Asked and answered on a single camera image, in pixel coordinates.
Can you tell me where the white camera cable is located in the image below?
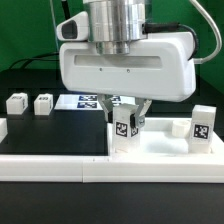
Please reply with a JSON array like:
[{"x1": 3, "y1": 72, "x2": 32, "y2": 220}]
[{"x1": 143, "y1": 0, "x2": 223, "y2": 65}]

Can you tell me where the white square table top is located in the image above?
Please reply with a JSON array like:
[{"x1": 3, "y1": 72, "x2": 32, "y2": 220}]
[{"x1": 108, "y1": 118, "x2": 224, "y2": 156}]

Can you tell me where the white U-shaped obstacle fence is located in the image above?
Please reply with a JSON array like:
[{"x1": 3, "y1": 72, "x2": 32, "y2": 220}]
[{"x1": 0, "y1": 117, "x2": 224, "y2": 184}]

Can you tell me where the black cable bundle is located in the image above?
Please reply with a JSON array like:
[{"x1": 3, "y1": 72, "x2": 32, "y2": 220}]
[{"x1": 8, "y1": 0, "x2": 73, "y2": 70}]

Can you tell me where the white sheet with markers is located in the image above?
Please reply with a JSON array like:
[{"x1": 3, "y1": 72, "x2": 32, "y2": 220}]
[{"x1": 54, "y1": 94, "x2": 135, "y2": 111}]

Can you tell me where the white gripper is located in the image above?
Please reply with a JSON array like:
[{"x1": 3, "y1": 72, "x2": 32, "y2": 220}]
[{"x1": 60, "y1": 32, "x2": 196, "y2": 128}]

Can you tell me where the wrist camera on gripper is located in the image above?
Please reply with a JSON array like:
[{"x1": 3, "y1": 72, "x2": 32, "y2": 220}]
[{"x1": 56, "y1": 11, "x2": 89, "y2": 42}]

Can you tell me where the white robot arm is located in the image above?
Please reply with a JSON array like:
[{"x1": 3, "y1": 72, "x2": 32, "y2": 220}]
[{"x1": 57, "y1": 0, "x2": 197, "y2": 127}]

